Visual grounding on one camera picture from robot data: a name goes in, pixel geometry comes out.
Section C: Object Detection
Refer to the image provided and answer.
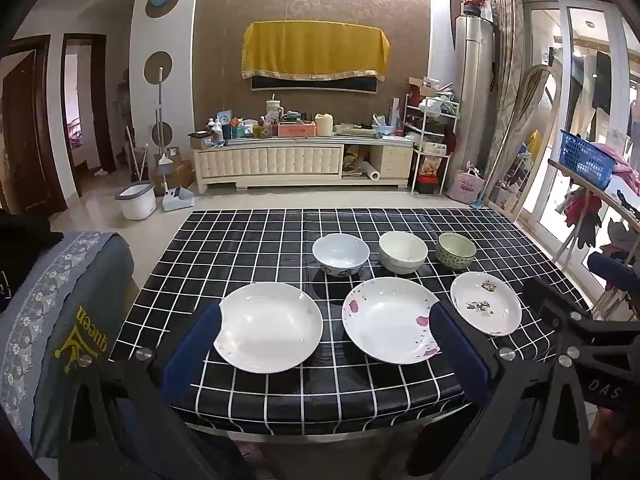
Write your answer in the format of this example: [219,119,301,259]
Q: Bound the white dustpan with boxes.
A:
[160,185,196,213]

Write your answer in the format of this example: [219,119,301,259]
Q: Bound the white wire shelf rack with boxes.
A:
[402,77,461,196]

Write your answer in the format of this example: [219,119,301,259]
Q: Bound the green patterned bowl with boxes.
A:
[436,232,477,272]

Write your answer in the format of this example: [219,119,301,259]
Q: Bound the yellow cloth cover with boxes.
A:
[241,21,391,82]

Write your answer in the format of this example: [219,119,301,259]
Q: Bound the small white plate dark print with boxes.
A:
[450,271,523,337]

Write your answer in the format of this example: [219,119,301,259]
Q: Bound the grey tower air conditioner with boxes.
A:
[454,15,497,202]

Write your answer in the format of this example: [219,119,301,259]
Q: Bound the black white checked tablecloth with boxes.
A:
[109,208,594,444]

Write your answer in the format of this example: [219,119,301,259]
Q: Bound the white plate pink flowers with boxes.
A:
[341,277,442,365]

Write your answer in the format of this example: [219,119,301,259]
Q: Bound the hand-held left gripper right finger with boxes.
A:
[407,304,597,480]

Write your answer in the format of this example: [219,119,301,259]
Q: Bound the person's right hand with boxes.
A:
[591,406,640,466]

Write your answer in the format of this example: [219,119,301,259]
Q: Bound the round wall decor blue plate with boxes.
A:
[145,0,182,19]

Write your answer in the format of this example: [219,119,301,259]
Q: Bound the white flat mop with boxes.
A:
[150,66,175,163]

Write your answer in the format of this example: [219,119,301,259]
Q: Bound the pink box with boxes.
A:
[278,121,318,137]

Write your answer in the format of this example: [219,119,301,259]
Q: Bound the cream television cabinet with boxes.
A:
[192,135,416,195]

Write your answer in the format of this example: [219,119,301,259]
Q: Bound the folded green cloth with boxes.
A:
[334,122,379,137]

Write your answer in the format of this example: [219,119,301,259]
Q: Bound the wooden drying rack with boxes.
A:
[547,158,640,322]

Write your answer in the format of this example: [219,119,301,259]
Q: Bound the arched leaning mirror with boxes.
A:
[486,64,562,222]

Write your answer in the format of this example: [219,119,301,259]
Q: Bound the cardboard box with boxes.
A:
[149,147,194,197]

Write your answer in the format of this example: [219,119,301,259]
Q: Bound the round brown wall decor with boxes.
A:
[144,51,174,85]
[151,121,174,149]

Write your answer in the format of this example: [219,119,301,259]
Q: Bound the pile of clothes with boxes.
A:
[565,140,640,263]

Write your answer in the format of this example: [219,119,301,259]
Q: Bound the pink bag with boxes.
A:
[447,162,484,205]

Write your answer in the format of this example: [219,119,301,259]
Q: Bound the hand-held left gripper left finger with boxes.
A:
[59,301,224,480]

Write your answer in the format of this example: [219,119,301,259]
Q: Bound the dark brown wooden door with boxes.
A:
[0,35,69,214]

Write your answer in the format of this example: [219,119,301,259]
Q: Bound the beige patterned curtain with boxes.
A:
[487,0,527,196]

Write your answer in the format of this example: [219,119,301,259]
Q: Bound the blue plastic basket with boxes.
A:
[559,129,615,191]

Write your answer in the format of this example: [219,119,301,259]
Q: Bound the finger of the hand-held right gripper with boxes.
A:
[586,251,640,291]
[521,276,596,328]

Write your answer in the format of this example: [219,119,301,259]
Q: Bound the glass sliding door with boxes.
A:
[520,0,640,313]

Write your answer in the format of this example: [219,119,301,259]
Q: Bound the black television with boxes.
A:
[250,72,380,95]

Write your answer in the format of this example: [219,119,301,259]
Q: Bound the white bowl blue floral print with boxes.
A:
[312,234,371,279]

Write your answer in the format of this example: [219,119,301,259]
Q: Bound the cream white bowl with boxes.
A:
[378,231,429,275]

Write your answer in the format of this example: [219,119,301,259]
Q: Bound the plain white plate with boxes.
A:
[213,282,324,374]

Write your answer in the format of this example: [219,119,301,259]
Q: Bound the white mop bucket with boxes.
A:
[115,181,157,221]

